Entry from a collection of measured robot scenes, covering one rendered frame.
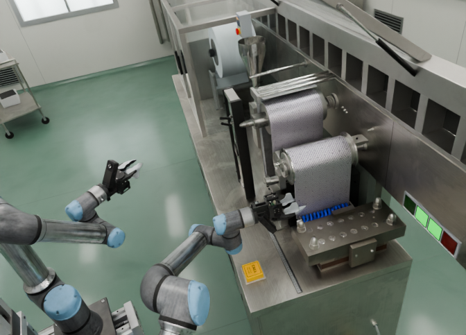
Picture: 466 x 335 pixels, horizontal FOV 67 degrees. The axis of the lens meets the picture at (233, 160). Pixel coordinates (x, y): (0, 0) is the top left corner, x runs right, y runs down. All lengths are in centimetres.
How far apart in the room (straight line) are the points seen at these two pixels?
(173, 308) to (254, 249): 57
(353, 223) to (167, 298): 76
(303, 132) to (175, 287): 84
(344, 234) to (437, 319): 122
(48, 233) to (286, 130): 97
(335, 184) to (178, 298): 75
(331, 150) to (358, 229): 32
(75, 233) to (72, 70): 575
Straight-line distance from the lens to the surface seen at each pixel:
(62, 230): 134
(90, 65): 692
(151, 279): 118
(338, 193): 151
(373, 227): 148
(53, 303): 151
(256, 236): 162
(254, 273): 146
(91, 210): 154
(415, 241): 288
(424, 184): 128
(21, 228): 127
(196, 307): 110
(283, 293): 143
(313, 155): 137
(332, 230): 145
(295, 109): 151
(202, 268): 272
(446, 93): 111
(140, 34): 673
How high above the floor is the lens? 210
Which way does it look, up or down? 35 degrees down
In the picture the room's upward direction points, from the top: 10 degrees counter-clockwise
